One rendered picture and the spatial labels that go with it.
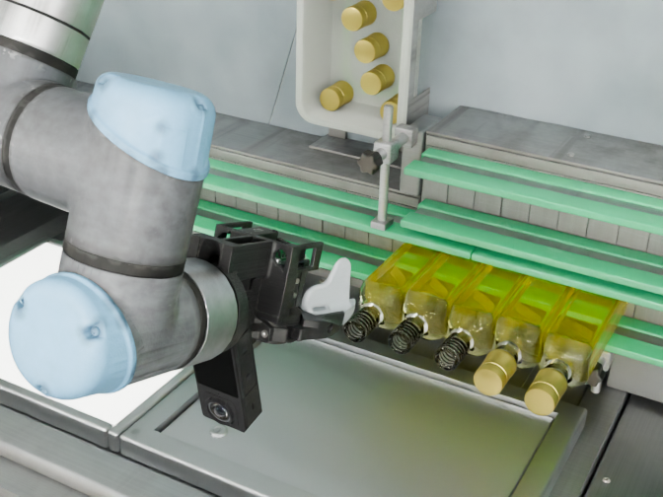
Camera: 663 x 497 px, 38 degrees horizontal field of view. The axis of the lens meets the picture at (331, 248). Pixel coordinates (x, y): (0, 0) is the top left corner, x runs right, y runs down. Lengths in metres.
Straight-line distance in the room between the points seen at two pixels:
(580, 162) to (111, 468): 0.67
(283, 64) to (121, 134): 0.98
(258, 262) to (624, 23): 0.73
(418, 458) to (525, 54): 0.56
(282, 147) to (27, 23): 0.87
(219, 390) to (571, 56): 0.76
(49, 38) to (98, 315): 0.19
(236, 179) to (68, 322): 0.87
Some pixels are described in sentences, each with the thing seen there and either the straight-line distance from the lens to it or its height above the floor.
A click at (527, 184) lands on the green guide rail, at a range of 1.22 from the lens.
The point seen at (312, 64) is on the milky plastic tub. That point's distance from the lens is 1.43.
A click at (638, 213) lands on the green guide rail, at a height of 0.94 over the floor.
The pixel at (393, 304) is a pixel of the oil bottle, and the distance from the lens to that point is 1.17.
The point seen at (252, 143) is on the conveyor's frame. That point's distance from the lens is 1.50.
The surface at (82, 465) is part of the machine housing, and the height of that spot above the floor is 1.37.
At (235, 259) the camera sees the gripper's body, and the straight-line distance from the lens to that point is 0.70.
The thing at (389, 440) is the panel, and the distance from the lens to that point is 1.19.
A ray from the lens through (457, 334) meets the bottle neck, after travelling 1.13.
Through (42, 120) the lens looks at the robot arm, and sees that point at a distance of 0.61.
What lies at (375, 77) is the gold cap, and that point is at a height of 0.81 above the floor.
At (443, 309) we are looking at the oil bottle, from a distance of 1.15.
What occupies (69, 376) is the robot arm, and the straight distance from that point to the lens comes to 0.58.
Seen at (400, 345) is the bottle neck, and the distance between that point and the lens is 1.14.
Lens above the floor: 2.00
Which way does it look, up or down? 51 degrees down
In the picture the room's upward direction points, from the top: 130 degrees counter-clockwise
